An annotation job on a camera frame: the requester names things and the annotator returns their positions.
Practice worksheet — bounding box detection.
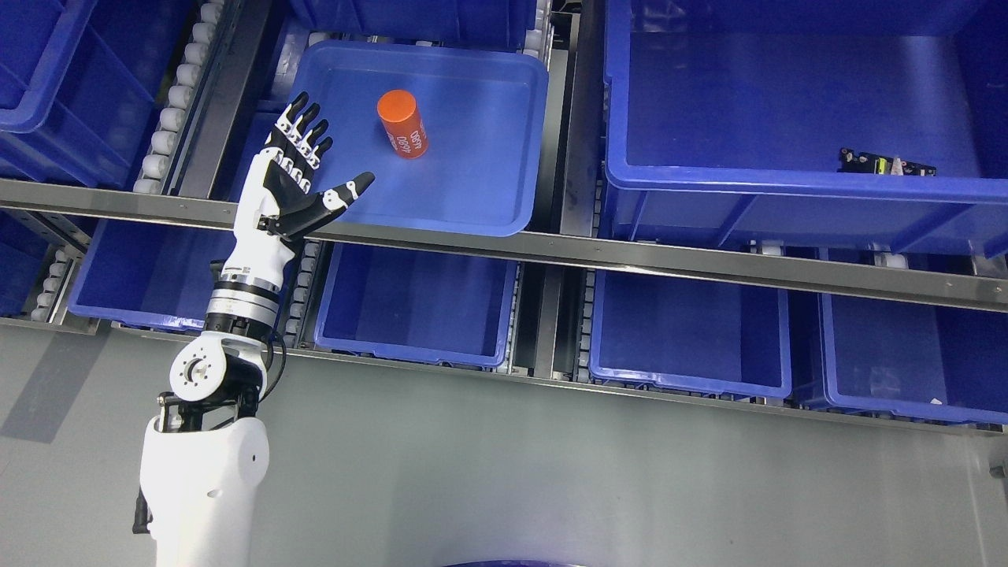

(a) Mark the blue bin lower left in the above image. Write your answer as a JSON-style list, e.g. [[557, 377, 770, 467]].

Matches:
[[69, 220, 236, 332]]

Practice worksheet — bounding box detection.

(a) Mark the black electronic component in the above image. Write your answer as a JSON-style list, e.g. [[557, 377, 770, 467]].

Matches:
[[837, 147, 937, 176]]

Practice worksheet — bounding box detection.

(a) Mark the large blue bin right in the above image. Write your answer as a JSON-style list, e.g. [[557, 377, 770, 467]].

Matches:
[[602, 1, 1007, 258]]

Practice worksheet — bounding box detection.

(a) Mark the blue bin top centre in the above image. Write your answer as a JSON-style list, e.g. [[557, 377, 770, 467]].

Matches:
[[289, 1, 547, 50]]

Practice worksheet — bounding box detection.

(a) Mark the blue bin lower right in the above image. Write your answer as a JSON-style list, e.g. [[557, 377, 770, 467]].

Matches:
[[587, 272, 793, 399]]

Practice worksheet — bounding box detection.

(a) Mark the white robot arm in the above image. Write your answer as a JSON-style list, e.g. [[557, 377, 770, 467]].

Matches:
[[136, 230, 302, 566]]

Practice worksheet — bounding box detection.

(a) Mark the orange cylindrical capacitor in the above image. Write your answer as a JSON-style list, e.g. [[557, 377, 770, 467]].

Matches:
[[376, 89, 429, 159]]

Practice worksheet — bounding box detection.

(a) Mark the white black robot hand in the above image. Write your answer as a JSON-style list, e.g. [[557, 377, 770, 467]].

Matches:
[[232, 92, 376, 249]]

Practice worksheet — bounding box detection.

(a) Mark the blue bin upper left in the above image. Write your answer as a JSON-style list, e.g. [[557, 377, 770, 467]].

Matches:
[[1, 1, 197, 189]]

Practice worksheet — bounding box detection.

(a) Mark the blue bin far right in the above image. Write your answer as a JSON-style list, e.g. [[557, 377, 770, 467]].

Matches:
[[792, 294, 1007, 426]]

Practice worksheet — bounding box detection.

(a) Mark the blue bin lower middle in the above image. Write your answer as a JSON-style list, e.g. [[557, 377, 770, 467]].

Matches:
[[313, 244, 519, 369]]

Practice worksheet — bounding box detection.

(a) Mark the shallow blue tray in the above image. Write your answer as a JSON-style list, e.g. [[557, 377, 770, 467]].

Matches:
[[291, 40, 550, 237]]

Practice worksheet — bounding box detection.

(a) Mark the steel shelf rail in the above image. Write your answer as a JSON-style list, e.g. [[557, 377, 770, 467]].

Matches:
[[1, 180, 1007, 313]]

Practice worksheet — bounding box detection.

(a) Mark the white roller track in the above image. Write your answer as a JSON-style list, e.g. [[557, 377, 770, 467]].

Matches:
[[131, 1, 229, 195]]

